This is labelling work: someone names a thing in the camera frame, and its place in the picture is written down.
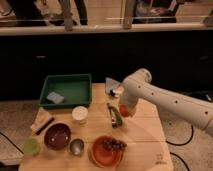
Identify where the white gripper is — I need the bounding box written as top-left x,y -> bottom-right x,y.
119,91 -> 138,117

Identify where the red apple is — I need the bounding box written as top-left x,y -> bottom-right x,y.
119,105 -> 129,117

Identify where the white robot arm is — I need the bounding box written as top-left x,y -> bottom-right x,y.
119,68 -> 213,137

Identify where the white paper cup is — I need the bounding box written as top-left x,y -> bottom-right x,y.
72,106 -> 88,124

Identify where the green plastic cup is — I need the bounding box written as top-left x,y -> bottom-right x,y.
23,138 -> 40,156

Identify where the green pea pod toy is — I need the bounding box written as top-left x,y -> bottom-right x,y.
111,106 -> 123,126

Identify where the dark grape bunch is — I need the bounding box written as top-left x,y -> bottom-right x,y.
102,139 -> 127,151

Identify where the orange plate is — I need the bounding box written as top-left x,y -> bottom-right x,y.
89,136 -> 123,168

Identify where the green plastic bin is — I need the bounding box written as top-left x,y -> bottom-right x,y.
39,74 -> 92,109

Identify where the purple bowl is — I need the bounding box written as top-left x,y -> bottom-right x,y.
44,123 -> 71,150

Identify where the light blue sponge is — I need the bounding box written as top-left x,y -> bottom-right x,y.
47,92 -> 64,104

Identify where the wooden block with eraser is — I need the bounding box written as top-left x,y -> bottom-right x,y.
30,113 -> 54,135

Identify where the black cable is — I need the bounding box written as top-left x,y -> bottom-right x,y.
165,123 -> 196,147

